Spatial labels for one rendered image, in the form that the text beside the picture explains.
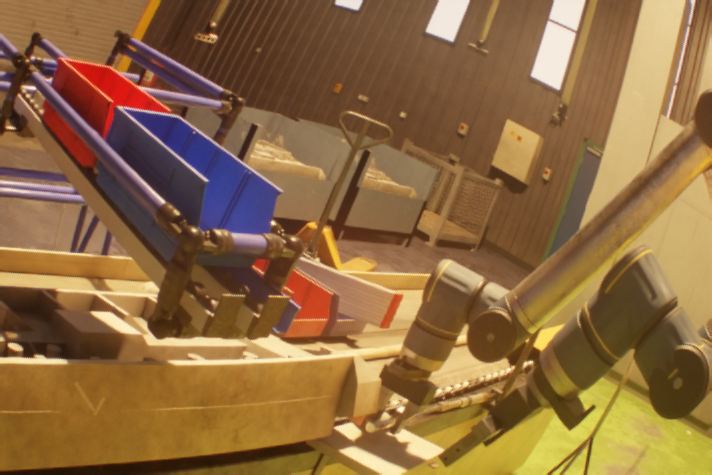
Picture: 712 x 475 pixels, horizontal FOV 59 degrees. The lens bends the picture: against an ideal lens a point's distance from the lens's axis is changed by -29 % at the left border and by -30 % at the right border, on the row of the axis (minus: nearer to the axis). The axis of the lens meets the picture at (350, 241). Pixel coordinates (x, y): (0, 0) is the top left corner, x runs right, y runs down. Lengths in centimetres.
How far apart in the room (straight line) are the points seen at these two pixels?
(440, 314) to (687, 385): 94
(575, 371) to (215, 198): 60
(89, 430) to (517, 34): 1099
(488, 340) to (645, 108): 575
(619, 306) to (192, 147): 72
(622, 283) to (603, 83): 1016
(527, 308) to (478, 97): 1030
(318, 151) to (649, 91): 348
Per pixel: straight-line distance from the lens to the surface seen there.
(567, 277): 151
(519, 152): 1108
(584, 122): 1110
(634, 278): 98
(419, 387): 180
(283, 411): 153
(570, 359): 101
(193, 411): 132
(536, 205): 1118
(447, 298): 173
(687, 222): 695
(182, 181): 108
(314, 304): 247
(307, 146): 768
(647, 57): 727
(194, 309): 107
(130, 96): 146
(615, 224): 149
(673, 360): 96
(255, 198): 119
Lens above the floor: 151
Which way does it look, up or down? 11 degrees down
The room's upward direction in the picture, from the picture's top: 23 degrees clockwise
